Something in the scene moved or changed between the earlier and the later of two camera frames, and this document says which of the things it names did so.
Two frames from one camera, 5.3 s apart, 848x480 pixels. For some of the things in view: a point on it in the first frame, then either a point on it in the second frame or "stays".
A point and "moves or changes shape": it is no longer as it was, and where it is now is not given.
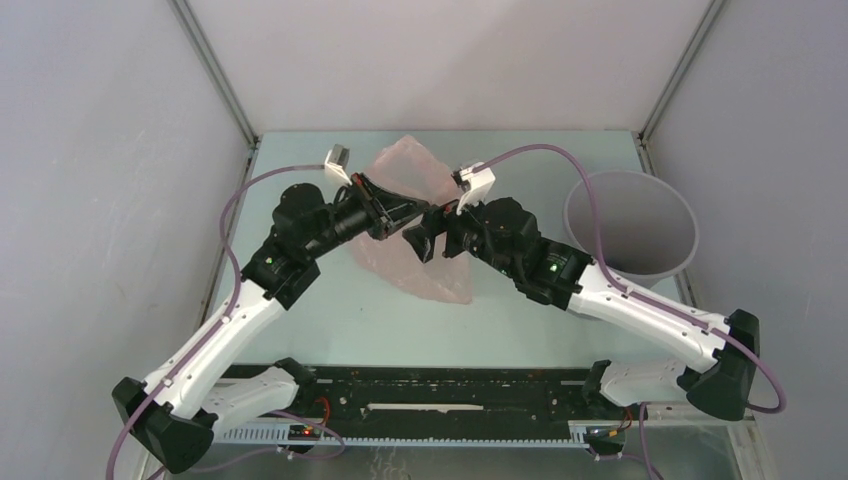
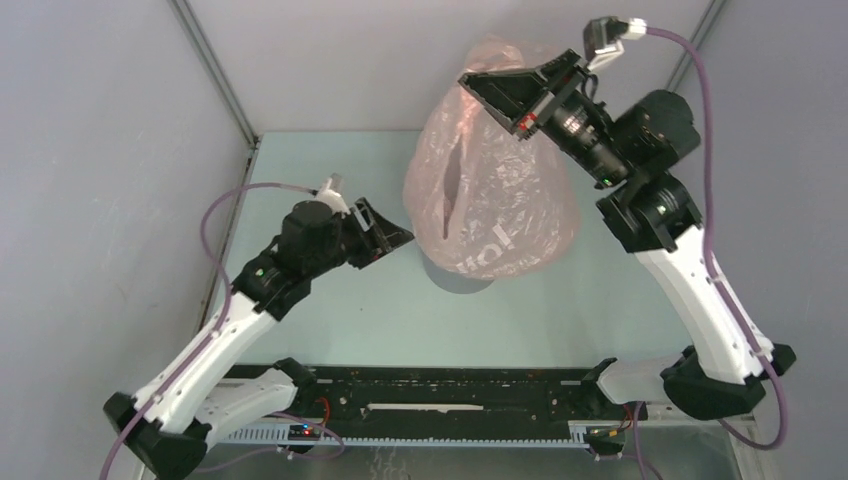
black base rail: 448,394 stays
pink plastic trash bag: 410,164 to 482,203
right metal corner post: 685,62 stays
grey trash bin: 647,229 moves or changes shape
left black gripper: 384,205 to 379,239
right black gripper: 435,222 to 521,99
